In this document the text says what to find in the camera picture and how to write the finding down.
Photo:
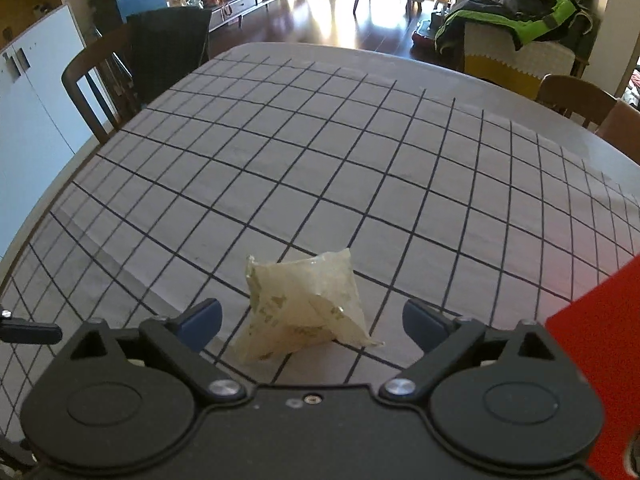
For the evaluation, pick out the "red cardboard box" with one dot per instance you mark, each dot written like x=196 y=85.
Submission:
x=610 y=360

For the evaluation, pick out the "black cloth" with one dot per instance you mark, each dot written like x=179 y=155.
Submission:
x=170 y=50

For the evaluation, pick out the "green and black jacket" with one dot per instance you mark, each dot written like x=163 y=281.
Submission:
x=560 y=15

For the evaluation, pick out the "white cabinet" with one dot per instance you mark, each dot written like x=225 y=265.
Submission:
x=35 y=110

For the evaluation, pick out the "cream translucent snack packet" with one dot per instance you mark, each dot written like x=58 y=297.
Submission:
x=305 y=305

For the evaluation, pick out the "pink cloth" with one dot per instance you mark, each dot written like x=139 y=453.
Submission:
x=622 y=127

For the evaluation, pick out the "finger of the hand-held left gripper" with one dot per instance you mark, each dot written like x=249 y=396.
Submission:
x=30 y=332

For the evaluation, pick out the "white and yellow armchair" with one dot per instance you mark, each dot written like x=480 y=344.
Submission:
x=530 y=65

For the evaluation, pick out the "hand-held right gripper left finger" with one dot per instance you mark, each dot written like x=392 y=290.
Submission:
x=200 y=317

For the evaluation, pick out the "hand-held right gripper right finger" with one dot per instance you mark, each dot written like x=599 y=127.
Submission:
x=425 y=325

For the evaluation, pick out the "wooden dining chair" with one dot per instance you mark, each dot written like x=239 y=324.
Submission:
x=570 y=97
x=85 y=67

